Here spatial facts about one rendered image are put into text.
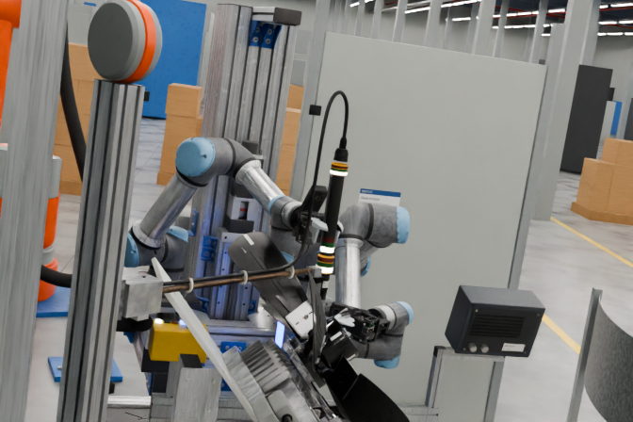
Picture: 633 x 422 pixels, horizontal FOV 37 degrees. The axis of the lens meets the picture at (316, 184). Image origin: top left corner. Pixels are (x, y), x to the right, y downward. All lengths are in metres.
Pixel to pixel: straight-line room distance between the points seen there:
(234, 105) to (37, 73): 2.33
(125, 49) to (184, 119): 9.90
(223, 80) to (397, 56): 1.25
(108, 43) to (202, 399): 0.89
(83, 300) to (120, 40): 0.51
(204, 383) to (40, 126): 1.37
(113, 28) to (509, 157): 3.02
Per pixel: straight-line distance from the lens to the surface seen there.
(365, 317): 2.61
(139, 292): 1.94
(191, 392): 2.25
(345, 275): 2.81
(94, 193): 1.84
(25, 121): 0.96
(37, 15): 0.95
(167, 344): 2.73
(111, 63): 1.80
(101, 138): 1.83
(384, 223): 2.88
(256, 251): 2.37
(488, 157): 4.51
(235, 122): 3.27
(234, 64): 3.25
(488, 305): 2.94
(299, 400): 2.16
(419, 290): 4.52
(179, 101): 11.65
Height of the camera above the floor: 1.92
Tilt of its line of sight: 8 degrees down
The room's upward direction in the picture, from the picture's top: 8 degrees clockwise
